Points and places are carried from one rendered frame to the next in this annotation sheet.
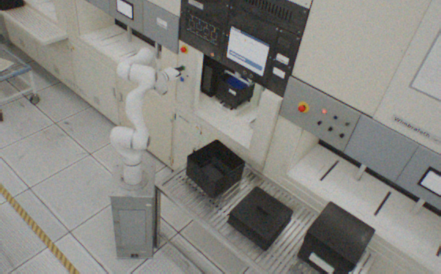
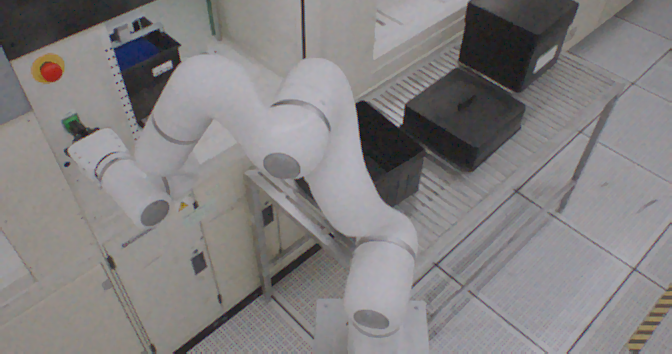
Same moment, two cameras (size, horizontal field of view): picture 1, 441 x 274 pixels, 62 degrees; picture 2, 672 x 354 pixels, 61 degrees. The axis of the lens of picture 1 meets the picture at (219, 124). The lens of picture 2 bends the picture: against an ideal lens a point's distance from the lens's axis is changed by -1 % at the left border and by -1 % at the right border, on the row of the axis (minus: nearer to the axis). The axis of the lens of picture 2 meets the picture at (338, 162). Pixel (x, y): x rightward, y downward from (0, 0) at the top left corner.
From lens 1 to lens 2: 1.99 m
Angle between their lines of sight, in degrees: 56
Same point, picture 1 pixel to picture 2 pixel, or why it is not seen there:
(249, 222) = (495, 124)
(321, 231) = (534, 21)
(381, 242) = not seen: outside the picture
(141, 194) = (423, 327)
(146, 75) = (339, 78)
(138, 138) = (410, 231)
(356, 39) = not seen: outside the picture
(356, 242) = not seen: outside the picture
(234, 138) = not seen: hidden behind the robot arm
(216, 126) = (221, 148)
